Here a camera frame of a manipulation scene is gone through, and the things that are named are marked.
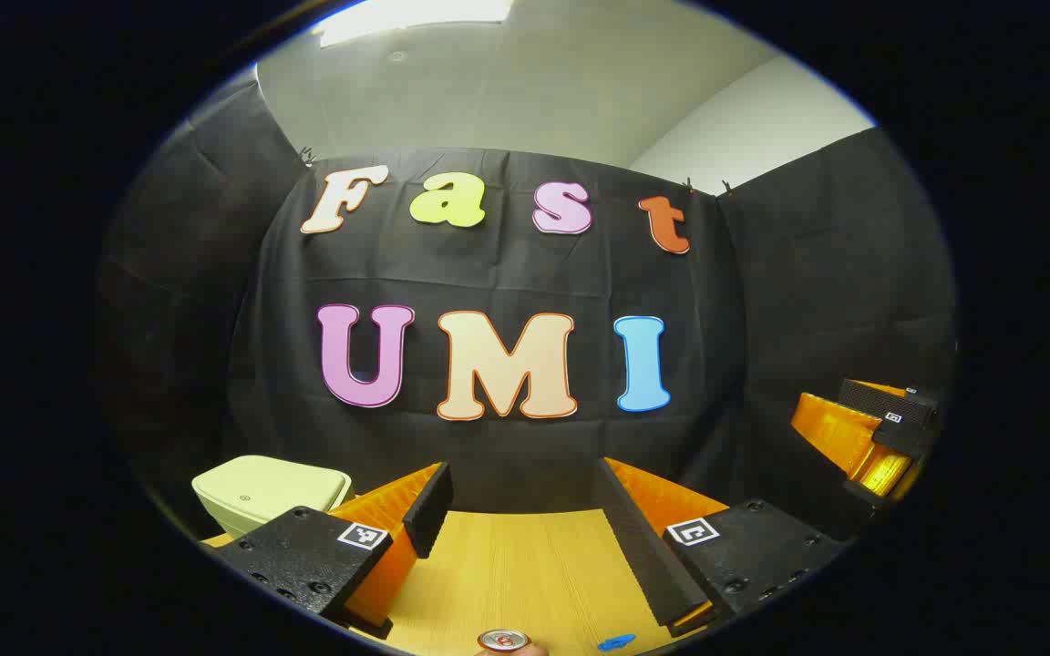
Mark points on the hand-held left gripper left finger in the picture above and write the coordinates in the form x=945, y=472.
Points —
x=429, y=510

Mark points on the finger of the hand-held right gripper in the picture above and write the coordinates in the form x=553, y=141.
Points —
x=839, y=428
x=880, y=399

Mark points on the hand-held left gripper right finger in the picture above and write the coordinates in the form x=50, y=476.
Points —
x=643, y=547

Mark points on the red pop can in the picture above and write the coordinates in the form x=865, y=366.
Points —
x=502, y=641

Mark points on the light green desktop garbage bin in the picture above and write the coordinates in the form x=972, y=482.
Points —
x=261, y=487

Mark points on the wooden desktop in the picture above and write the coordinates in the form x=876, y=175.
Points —
x=525, y=574

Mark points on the black backdrop cloth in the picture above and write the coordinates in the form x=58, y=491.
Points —
x=488, y=269

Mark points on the ceiling light panel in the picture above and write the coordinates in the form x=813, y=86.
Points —
x=416, y=16

